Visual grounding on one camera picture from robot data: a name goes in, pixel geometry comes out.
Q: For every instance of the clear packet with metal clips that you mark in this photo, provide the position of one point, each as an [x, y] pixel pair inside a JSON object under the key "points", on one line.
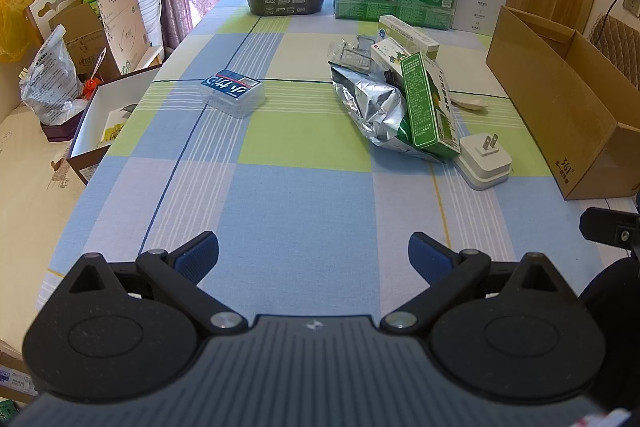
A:
{"points": [[350, 57]]}

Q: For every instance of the metal spoon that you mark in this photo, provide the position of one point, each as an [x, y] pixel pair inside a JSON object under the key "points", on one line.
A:
{"points": [[97, 63]]}

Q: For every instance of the white spoon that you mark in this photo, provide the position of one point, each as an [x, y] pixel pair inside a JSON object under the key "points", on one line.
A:
{"points": [[472, 105]]}

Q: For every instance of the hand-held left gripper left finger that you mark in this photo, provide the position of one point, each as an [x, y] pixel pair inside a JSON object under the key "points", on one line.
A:
{"points": [[197, 253]]}

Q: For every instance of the yellow green packet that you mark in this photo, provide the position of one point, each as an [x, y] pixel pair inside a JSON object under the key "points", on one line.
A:
{"points": [[114, 132]]}

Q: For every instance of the maroon box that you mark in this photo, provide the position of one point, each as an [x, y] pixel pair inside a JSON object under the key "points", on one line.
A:
{"points": [[55, 132]]}

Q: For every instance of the checked tablecloth desktop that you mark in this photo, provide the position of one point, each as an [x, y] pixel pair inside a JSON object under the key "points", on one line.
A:
{"points": [[300, 187]]}

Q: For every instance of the long white green medicine box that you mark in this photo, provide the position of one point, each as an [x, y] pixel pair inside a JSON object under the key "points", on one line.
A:
{"points": [[400, 29]]}

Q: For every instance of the open white brown-sided box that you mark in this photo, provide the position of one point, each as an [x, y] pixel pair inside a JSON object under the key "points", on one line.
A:
{"points": [[95, 127]]}

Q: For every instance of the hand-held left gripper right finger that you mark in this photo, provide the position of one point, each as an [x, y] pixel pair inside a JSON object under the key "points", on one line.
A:
{"points": [[427, 257]]}

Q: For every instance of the printed cardboard flap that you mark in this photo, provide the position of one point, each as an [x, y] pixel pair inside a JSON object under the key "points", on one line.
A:
{"points": [[120, 22]]}

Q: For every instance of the clear plastic bag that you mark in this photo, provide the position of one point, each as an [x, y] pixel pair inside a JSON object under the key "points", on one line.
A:
{"points": [[47, 82]]}

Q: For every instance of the yellow plastic bag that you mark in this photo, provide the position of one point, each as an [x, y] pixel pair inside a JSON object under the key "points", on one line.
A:
{"points": [[15, 7]]}

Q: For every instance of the large beige carton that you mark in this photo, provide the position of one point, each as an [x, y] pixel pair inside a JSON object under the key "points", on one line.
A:
{"points": [[30, 207]]}

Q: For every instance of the small red object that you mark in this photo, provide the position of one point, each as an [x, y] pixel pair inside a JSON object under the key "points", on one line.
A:
{"points": [[91, 88]]}

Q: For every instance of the green wrapped carton pack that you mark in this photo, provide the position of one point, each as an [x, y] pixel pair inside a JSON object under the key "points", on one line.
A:
{"points": [[370, 2]]}

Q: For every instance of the white power adapter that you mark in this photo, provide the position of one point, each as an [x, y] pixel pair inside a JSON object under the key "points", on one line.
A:
{"points": [[482, 167]]}

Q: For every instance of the small blue white carton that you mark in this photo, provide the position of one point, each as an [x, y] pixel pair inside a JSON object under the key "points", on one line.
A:
{"points": [[15, 379]]}

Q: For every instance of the clear box with blue label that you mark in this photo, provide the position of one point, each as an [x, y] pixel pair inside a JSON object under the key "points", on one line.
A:
{"points": [[232, 89]]}

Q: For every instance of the silver foil bag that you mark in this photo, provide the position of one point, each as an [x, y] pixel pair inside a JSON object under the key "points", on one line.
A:
{"points": [[370, 102]]}

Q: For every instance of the small white medicine box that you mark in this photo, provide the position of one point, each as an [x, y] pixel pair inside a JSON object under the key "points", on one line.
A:
{"points": [[395, 54]]}

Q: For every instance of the quilted chair back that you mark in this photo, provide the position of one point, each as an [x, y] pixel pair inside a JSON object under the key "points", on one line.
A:
{"points": [[620, 42]]}

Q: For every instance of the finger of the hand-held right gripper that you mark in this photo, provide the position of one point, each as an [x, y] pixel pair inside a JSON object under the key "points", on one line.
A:
{"points": [[610, 227]]}

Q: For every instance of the dark packet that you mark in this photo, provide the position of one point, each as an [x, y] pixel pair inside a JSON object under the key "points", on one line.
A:
{"points": [[125, 109]]}

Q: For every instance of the worn brown cardboard box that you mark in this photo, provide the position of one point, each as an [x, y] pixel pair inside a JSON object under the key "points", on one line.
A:
{"points": [[82, 37]]}

